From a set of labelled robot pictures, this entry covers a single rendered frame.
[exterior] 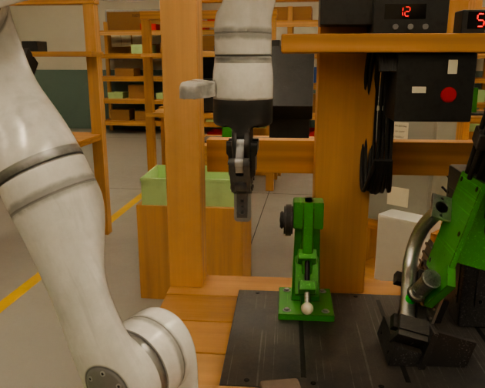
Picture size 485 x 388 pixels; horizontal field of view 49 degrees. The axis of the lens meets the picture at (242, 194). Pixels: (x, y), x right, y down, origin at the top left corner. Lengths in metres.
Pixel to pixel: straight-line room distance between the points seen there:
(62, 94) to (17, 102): 11.71
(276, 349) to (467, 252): 0.43
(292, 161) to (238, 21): 0.84
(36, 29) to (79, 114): 1.95
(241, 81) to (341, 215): 0.81
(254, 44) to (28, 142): 0.27
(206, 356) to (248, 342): 0.09
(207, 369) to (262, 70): 0.67
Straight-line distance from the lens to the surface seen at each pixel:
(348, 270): 1.44
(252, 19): 0.64
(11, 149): 0.55
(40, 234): 0.55
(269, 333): 1.21
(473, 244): 1.08
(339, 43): 1.21
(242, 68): 0.64
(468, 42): 1.27
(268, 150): 1.44
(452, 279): 1.06
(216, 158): 1.45
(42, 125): 0.56
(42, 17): 12.44
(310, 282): 1.22
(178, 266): 1.46
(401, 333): 1.10
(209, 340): 1.23
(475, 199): 1.04
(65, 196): 0.54
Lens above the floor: 1.49
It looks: 14 degrees down
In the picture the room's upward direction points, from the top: straight up
